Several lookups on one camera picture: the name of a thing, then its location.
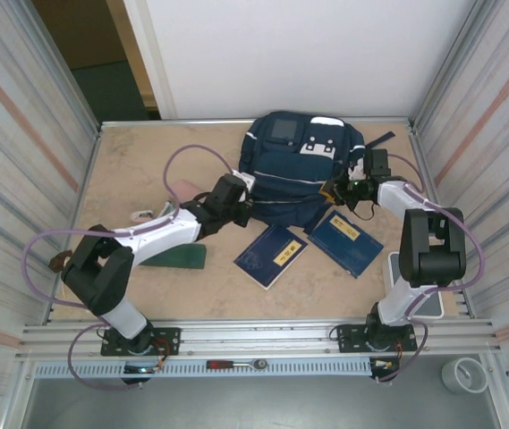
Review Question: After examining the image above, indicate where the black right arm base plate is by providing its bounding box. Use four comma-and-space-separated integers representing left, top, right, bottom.
336, 324, 418, 354

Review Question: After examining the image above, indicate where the brown drawstring pouch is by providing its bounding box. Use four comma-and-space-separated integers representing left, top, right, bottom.
47, 251, 74, 273

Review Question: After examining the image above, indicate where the wide aluminium mounting rail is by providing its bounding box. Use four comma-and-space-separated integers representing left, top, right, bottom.
21, 317, 501, 358

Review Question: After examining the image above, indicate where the slotted grey cable duct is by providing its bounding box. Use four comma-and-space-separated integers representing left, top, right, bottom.
34, 359, 371, 379

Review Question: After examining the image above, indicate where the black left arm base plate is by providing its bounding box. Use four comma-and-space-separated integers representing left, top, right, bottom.
100, 326, 182, 358

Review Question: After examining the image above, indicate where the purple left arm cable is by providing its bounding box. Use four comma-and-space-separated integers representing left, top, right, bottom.
23, 145, 237, 391

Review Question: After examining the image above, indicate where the green pencil case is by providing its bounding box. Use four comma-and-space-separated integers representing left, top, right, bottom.
140, 242, 208, 271

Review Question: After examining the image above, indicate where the navy blue backpack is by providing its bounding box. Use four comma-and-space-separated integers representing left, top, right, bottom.
238, 111, 396, 231

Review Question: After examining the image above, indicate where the grey tape roll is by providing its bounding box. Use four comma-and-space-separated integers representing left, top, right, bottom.
441, 357, 488, 394

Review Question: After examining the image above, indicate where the thin aluminium table edge rail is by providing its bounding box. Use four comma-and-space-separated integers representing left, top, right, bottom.
99, 116, 416, 131

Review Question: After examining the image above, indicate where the white and grey scale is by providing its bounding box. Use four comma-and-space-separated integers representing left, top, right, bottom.
383, 251, 445, 319

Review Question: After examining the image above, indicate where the pink case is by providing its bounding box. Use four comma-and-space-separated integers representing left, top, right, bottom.
171, 178, 201, 202

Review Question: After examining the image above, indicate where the blue book yellow label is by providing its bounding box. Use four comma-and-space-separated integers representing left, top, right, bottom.
233, 224, 309, 291
306, 209, 384, 279

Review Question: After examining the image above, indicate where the red-handled ratchet wrench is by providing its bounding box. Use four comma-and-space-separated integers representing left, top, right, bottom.
206, 357, 269, 371

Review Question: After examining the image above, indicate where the thin black cable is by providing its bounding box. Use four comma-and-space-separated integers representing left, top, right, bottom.
347, 196, 378, 223

